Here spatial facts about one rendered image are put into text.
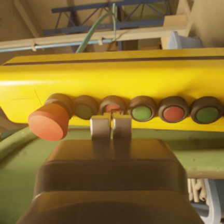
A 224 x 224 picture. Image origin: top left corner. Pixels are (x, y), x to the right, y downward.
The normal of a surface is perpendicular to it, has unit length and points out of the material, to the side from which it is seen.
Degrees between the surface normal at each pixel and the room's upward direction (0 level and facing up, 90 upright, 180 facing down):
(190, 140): 90
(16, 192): 90
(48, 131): 87
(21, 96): 85
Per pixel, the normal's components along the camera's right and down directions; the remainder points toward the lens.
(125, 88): -0.16, 0.63
